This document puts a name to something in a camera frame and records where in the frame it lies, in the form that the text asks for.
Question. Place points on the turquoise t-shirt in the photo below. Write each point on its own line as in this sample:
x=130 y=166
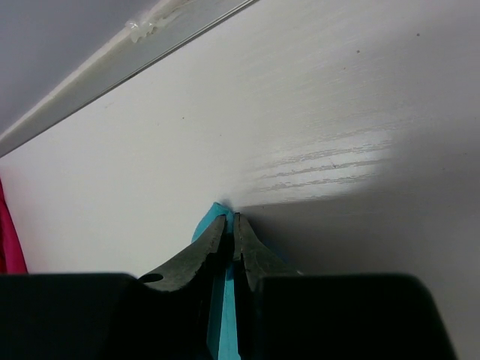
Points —
x=228 y=343

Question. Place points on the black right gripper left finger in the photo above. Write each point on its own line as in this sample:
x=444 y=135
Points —
x=190 y=287

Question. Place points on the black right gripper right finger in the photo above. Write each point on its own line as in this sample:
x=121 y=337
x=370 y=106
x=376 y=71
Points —
x=253 y=265

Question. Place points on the folded magenta t-shirt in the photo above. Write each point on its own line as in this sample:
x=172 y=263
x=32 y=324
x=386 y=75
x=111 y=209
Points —
x=12 y=259

